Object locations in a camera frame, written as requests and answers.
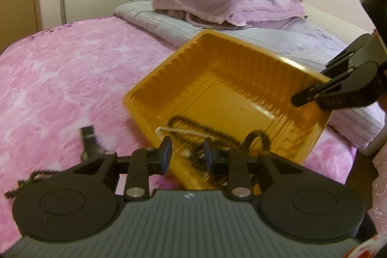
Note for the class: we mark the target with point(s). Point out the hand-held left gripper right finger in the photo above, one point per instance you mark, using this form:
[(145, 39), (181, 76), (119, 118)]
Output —
[(208, 155)]

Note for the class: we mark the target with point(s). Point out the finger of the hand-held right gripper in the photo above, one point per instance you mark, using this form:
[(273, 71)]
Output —
[(347, 88), (362, 49)]

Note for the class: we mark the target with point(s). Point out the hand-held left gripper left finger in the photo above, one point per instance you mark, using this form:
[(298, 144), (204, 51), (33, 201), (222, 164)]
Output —
[(165, 155)]

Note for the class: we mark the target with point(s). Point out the yellow plastic tray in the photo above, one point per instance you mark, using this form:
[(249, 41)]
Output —
[(226, 64)]

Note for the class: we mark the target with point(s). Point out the cream mattress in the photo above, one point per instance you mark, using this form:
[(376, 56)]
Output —
[(332, 19)]

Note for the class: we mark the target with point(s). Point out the grey quilted bedspread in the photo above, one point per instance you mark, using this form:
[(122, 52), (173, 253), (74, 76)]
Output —
[(272, 40)]

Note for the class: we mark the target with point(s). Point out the pink plastic bag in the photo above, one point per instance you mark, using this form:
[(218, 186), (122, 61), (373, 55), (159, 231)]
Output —
[(380, 185)]

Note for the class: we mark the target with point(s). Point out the pink patterned blanket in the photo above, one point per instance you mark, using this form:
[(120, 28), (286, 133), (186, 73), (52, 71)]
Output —
[(60, 79)]

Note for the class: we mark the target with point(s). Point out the purple pillow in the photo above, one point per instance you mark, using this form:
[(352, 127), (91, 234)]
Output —
[(211, 4)]

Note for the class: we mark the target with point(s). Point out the red and white printed packet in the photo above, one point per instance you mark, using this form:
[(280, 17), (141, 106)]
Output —
[(370, 247)]

